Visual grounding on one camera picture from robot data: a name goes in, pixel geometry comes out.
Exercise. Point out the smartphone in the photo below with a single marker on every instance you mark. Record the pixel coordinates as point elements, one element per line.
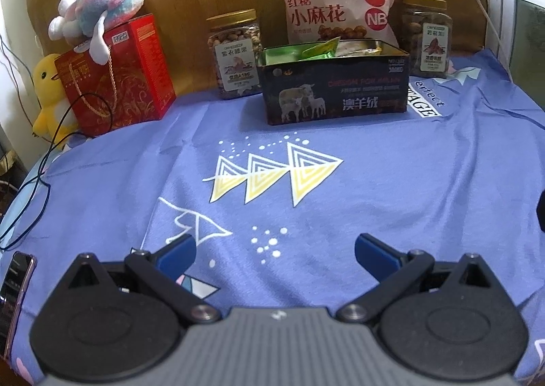
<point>15,296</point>

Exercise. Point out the pink snack bag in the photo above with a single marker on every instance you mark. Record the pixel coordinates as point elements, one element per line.
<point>328,2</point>

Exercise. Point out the blue printed cloth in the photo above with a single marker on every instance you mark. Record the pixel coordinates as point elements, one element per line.
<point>340,181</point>

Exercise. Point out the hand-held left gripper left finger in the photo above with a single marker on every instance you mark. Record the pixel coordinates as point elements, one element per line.
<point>176,252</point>

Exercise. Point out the red gift box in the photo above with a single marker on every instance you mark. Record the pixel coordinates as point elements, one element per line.
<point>127,79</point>

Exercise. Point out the yellow-green snack packet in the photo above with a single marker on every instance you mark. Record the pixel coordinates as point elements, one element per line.
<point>323,48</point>

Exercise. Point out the nut jar with gold lid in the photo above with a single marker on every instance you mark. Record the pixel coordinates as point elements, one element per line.
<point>234,58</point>

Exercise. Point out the dark tin box sheep print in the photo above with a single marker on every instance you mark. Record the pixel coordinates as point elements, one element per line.
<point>340,92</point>

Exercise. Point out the nut jar with dark label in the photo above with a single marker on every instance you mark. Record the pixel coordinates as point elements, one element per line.
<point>428,36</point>

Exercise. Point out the yellow duck plush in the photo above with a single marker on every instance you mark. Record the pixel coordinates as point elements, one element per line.
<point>49,92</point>

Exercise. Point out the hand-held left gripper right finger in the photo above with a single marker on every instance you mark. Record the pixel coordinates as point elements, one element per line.
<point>374,252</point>

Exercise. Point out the green snack packet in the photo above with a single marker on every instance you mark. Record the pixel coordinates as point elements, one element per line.
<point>285,56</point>

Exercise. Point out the brown board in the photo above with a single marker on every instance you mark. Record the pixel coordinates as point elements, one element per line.
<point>464,7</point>

